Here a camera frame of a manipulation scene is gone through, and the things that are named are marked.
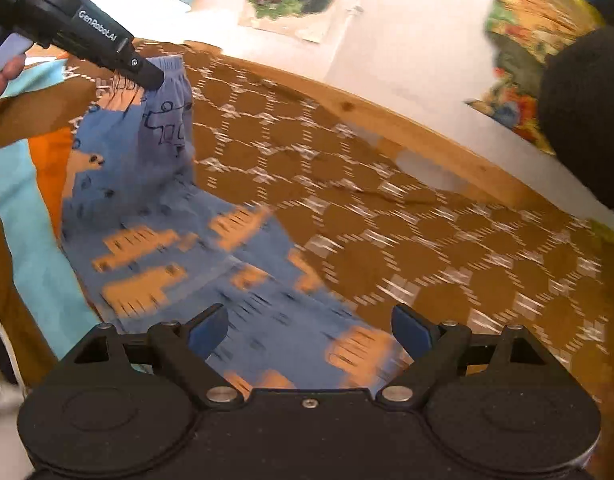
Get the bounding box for blue patterned pajama pants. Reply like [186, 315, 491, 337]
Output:
[60, 55, 409, 393]

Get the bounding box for person's left hand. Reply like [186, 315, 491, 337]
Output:
[0, 54, 26, 96]

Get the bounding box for brown PF patterned bedsheet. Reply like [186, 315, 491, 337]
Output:
[0, 42, 614, 479]

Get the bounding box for black hanging garment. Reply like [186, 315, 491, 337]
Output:
[537, 26, 614, 210]

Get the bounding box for wooden bed frame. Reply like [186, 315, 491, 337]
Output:
[185, 41, 614, 231]

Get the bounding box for colourful landscape wall poster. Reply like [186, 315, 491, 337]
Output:
[466, 0, 602, 155]

